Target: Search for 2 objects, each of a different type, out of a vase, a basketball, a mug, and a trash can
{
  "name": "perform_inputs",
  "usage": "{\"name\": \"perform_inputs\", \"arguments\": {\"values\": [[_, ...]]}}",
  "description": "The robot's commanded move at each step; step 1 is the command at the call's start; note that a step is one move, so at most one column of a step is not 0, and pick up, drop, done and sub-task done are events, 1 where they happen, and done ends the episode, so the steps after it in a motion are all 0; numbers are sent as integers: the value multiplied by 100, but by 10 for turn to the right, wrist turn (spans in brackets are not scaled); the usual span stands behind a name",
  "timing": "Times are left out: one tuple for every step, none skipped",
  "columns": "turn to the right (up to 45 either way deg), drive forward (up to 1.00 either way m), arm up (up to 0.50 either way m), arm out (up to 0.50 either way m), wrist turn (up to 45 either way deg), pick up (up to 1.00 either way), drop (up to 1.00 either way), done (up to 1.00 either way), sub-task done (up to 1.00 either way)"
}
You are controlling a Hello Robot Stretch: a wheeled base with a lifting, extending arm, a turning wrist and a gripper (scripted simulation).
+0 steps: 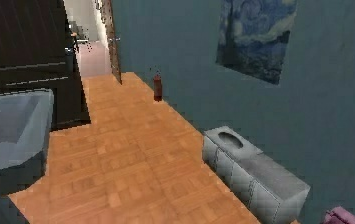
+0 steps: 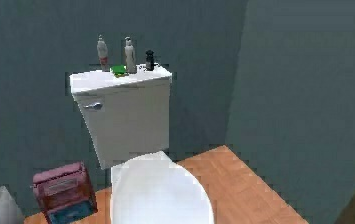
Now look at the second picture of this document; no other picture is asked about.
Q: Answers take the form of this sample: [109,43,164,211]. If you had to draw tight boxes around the pink box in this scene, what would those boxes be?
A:
[31,161,99,224]

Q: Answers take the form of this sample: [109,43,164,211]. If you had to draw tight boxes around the black small bottle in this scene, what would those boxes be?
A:
[145,49,156,72]

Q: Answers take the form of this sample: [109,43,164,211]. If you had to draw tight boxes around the grey block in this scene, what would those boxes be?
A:
[0,185,25,224]

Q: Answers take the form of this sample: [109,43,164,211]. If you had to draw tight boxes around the white bottle with red band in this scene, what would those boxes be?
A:
[96,34,110,72]

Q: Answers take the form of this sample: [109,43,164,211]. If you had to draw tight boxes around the white spray bottle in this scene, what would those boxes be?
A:
[123,36,138,75]

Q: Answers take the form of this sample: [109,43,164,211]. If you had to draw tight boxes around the white toilet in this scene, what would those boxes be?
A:
[68,63,215,224]

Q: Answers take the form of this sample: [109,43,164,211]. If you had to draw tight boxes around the green sponge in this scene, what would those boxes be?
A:
[110,64,129,78]

